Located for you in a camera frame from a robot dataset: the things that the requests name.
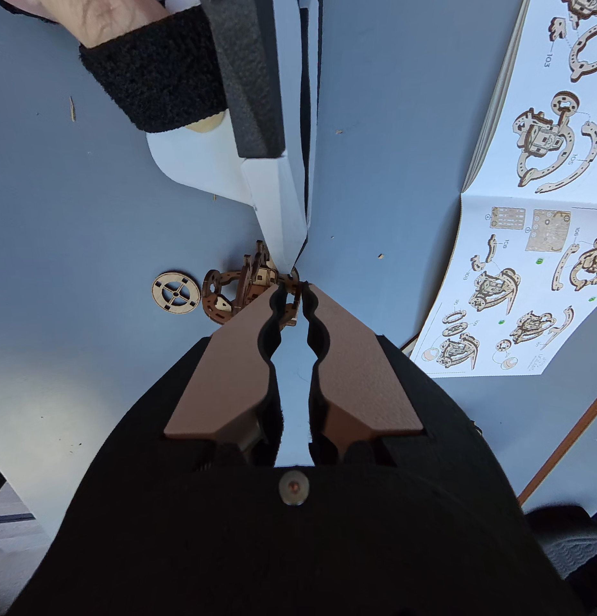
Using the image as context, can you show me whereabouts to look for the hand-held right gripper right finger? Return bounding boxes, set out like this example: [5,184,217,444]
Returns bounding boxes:
[301,282,424,459]

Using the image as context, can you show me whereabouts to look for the white instruction booklet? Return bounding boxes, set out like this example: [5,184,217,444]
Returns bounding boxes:
[409,0,597,376]

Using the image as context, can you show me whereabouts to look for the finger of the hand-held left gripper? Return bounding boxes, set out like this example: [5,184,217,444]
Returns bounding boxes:
[292,0,324,273]
[241,0,310,273]

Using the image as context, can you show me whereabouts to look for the person's left hand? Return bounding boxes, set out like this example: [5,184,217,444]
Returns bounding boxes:
[4,0,170,49]

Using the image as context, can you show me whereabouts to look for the spoked wooden wheel part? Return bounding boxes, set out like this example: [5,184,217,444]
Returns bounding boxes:
[151,272,201,314]

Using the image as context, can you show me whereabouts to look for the small wooden model assembly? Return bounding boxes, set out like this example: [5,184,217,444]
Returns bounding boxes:
[202,241,301,328]

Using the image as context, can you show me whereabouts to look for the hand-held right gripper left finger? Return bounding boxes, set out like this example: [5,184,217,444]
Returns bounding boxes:
[163,282,287,465]

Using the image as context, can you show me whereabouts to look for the dark grey rounded object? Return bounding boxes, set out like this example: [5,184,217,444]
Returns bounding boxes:
[525,504,597,604]

